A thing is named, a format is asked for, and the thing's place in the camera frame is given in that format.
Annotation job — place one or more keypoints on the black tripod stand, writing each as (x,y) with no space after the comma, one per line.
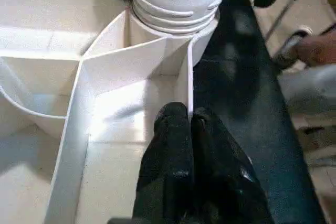
(278,17)

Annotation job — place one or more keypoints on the black work mat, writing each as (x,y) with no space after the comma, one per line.
(247,103)

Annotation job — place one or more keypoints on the person's bare leg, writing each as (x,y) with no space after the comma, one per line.
(317,48)

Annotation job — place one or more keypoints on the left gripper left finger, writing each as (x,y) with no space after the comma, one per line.
(168,166)

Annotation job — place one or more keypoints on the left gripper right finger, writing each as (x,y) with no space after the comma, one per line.
(226,182)

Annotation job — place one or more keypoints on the black shoe white rim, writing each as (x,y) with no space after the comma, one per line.
(289,48)

